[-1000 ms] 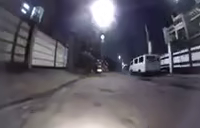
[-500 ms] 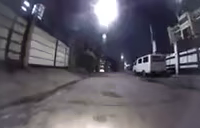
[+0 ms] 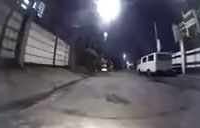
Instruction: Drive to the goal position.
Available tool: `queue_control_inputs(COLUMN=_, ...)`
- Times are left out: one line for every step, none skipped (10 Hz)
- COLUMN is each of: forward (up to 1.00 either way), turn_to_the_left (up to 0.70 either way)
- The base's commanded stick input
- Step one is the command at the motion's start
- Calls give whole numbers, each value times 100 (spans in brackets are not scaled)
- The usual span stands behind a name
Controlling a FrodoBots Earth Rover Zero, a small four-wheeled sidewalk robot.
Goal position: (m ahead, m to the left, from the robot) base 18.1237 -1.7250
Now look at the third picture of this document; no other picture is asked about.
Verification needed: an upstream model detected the pale slatted fence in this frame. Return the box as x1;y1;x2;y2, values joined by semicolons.
0;0;71;68

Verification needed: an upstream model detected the pale sign post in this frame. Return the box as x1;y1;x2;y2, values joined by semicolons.
171;9;200;75

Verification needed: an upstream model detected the vehicle with lit headlights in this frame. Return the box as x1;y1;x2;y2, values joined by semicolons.
100;64;110;73

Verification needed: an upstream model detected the white van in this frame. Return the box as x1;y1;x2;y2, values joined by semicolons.
136;51;175;77

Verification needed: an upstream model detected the dark tree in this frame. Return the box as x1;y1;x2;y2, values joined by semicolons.
44;0;106;73

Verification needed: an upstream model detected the grey concrete sidewalk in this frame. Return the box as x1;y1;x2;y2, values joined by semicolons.
0;64;89;113

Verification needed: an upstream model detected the street lamp pole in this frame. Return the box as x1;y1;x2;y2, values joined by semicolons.
153;21;162;53

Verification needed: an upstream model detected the grey asphalt road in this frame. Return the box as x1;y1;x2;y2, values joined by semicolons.
0;69;200;128

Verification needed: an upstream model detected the white rail fence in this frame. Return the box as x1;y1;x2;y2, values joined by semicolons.
171;44;200;70

